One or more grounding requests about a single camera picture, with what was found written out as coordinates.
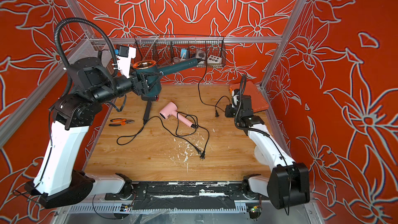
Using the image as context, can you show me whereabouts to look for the green dryer black cord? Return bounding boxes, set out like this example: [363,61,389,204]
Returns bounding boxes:
[197,65,232,118]

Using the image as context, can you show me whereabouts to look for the orange tool case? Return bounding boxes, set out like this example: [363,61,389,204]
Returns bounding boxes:
[230,82,269,114]

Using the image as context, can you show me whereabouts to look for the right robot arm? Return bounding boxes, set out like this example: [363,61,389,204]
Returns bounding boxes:
[225,76,310,214]

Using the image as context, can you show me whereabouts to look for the white power adapter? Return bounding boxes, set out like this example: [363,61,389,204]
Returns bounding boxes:
[195,50,207,62]

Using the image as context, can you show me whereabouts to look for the pink dryer black cord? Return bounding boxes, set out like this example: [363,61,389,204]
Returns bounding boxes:
[161,111,210,160]

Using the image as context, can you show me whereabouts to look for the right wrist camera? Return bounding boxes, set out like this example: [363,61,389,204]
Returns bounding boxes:
[231,89,240,107]

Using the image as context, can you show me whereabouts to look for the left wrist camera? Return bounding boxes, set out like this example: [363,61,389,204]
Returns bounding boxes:
[115,45,136,78]

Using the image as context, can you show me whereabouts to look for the black wire wall basket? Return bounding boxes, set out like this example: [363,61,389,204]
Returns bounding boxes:
[134,34,226,68]

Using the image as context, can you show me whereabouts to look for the white socket cube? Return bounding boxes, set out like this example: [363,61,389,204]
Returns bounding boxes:
[207,55,222,67]

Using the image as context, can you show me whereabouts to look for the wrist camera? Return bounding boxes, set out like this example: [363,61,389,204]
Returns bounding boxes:
[115,45,136,78]
[231,89,240,107]

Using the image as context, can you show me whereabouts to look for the blue small box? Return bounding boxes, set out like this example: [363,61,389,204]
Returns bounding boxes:
[180,49,190,60]

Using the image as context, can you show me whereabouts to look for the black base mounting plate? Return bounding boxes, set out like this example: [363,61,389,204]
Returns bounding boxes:
[105,181,268,211]

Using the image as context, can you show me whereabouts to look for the pink hair dryer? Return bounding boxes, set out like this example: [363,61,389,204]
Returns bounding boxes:
[159,102,197,129]

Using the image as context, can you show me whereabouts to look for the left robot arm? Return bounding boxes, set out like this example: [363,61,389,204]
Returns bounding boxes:
[25,17,163,209]

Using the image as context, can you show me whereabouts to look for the orange handled pliers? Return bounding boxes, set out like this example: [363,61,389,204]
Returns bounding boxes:
[109,118,134,127]

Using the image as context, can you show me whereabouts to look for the black hair dryer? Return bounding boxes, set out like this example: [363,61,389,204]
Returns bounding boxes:
[141,95,159,124]

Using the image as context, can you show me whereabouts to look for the dark green hair dryer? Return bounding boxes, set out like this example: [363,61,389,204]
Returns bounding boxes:
[132,59,202,97]

